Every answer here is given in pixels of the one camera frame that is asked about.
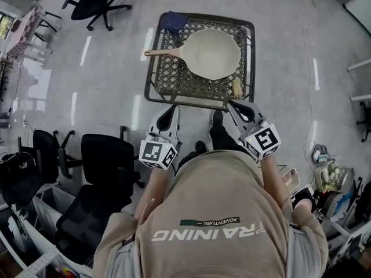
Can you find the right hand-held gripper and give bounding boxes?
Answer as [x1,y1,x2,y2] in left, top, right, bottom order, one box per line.
[228,99,282,164]

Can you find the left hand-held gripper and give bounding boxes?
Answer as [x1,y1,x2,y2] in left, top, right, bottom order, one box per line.
[139,105,182,171]

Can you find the small tan sponge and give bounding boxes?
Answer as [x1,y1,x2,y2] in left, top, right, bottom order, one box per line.
[231,78,244,98]

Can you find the cream frying pan wooden handle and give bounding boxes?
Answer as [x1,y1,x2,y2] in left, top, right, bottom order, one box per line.
[144,28,242,80]

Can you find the person's left forearm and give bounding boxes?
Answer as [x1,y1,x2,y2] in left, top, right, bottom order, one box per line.
[134,165,176,224]

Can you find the person's right forearm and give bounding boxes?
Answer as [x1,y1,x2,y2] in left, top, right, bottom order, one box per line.
[259,155,293,225]

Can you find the person's right shoe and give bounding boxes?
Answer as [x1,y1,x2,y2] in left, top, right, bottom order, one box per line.
[209,110,225,128]

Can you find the person's black trousers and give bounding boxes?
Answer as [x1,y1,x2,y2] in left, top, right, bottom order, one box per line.
[176,120,254,170]

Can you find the dark woven lattice table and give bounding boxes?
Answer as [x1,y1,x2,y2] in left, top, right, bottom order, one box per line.
[144,11,256,112]

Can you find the white box with pink inside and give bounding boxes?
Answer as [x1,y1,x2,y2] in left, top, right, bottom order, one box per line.
[282,168,301,190]

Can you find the person's printed t-shirt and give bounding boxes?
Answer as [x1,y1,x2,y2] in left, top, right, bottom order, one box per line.
[92,149,330,278]

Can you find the white flower basket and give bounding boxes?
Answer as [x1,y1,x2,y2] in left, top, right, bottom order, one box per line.
[314,160,356,193]

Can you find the blue cloth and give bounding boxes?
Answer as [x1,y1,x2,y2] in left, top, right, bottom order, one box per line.
[160,11,189,33]

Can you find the white desk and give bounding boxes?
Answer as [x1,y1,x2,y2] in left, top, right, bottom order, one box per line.
[347,57,371,103]
[343,0,371,36]

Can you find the black mesh office chair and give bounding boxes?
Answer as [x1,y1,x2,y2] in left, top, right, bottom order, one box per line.
[54,184,136,266]
[1,166,60,209]

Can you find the black equipment bag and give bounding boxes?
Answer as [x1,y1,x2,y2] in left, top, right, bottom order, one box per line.
[0,151,37,182]

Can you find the white board with black squares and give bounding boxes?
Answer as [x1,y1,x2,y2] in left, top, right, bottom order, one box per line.
[332,223,371,268]

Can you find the table with checkered cloth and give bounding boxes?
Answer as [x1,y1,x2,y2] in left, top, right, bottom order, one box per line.
[5,6,54,67]

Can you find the black framed window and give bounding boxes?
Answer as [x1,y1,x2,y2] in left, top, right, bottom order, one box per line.
[0,10,14,40]

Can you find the white floor cable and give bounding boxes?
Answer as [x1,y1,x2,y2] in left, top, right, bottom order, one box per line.
[303,27,322,167]

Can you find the grey device with cable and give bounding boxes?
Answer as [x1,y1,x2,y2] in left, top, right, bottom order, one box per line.
[311,144,331,164]

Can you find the black frame side chair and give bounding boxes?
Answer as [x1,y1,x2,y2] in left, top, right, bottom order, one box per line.
[33,9,63,42]

